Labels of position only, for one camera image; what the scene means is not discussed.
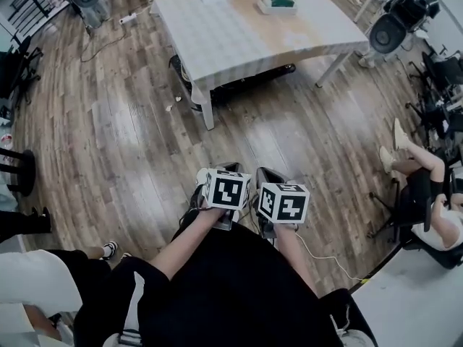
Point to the black wheeled base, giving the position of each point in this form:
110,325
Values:
249,76

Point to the white tissue holder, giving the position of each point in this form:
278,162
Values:
278,9

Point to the black office chair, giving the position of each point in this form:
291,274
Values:
20,63
439,85
416,208

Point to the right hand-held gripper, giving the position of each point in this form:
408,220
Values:
285,204

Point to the person's right forearm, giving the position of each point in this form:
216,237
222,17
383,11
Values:
294,255

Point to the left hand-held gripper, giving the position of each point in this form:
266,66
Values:
224,193

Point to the white power strip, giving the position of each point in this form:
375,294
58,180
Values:
128,19

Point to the pale checked tablecloth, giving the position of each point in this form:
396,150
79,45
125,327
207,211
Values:
246,38

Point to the green tissues pack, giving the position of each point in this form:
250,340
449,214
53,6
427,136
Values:
281,0

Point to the black metal rack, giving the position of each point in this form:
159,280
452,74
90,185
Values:
30,2

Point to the black round stool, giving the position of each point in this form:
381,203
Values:
21,172

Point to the person's black clothing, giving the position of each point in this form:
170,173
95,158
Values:
231,295

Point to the person's left forearm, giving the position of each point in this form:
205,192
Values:
188,237

